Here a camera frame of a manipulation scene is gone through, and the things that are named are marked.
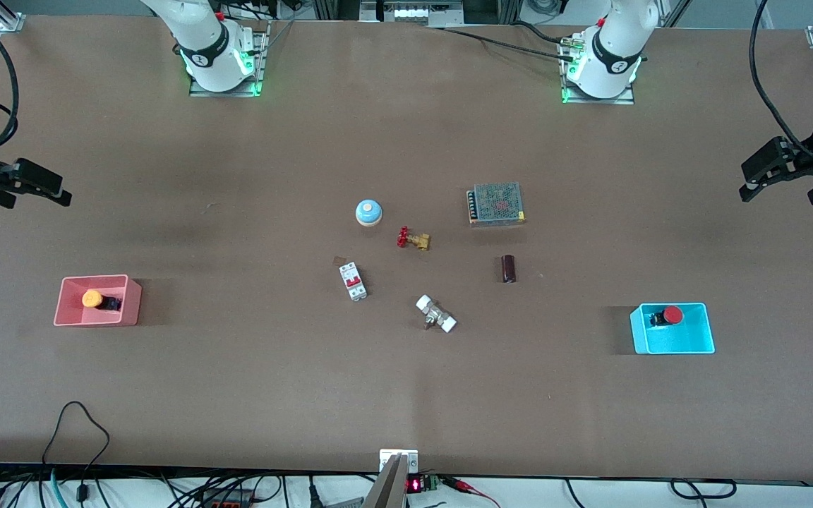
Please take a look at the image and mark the yellow push button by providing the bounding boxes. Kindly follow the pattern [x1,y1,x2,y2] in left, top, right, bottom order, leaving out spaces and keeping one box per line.
[81,289,123,313]

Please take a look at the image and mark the pink plastic box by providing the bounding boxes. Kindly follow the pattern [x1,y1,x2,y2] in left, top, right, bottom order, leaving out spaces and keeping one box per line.
[53,274,143,327]

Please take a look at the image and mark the cyan plastic box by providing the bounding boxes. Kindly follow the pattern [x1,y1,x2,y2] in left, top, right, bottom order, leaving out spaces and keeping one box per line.
[630,303,716,355]

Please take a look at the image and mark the metal mesh power supply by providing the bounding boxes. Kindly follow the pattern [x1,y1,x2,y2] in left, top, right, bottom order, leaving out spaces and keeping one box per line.
[466,182,526,226]

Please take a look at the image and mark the white red circuit breaker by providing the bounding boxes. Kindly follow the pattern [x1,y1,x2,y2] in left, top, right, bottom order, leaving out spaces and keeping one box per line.
[339,262,368,302]

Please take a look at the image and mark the metal valve with white caps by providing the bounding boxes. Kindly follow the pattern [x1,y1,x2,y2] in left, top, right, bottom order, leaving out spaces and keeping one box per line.
[415,294,458,334]

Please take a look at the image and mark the red clip lead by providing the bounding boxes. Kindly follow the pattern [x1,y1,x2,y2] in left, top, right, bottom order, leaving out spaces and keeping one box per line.
[440,476,500,508]

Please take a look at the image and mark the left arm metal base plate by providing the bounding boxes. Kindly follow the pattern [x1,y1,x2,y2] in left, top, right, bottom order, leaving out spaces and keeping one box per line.
[560,35,636,106]

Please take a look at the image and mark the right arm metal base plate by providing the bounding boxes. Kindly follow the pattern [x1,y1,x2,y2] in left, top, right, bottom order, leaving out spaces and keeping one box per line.
[188,21,270,98]

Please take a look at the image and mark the long black table cable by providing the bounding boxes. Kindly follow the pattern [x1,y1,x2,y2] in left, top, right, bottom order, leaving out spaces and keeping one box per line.
[426,20,578,61]

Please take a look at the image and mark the green cable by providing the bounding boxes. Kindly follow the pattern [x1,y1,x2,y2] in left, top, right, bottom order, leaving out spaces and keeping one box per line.
[49,468,70,508]

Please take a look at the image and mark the flat looped black cable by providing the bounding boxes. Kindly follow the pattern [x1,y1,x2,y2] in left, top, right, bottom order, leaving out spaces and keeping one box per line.
[670,478,738,501]

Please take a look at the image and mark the brass valve with red handle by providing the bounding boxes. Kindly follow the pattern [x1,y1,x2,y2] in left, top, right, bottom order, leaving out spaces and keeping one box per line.
[397,226,431,252]

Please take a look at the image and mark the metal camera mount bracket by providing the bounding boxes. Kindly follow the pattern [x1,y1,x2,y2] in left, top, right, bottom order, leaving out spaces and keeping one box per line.
[361,449,420,508]

